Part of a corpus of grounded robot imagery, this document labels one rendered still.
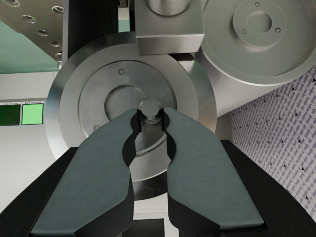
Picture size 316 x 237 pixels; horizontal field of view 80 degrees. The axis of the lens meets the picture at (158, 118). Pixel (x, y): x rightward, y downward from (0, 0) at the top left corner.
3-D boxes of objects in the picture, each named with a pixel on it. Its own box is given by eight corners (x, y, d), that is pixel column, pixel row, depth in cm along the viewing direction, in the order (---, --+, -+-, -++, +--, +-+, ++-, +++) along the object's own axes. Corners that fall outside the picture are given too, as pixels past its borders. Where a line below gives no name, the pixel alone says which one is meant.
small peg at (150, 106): (157, 122, 11) (135, 115, 11) (158, 127, 14) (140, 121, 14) (164, 100, 11) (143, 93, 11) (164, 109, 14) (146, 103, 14)
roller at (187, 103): (195, 40, 16) (203, 180, 15) (173, 105, 42) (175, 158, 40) (61, 44, 16) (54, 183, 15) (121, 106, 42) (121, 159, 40)
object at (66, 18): (70, -100, 20) (67, 65, 18) (118, 31, 43) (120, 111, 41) (66, -100, 20) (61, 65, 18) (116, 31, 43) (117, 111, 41)
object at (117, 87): (99, 45, 15) (190, 77, 14) (106, 57, 17) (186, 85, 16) (59, 134, 14) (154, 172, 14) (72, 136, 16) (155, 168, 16)
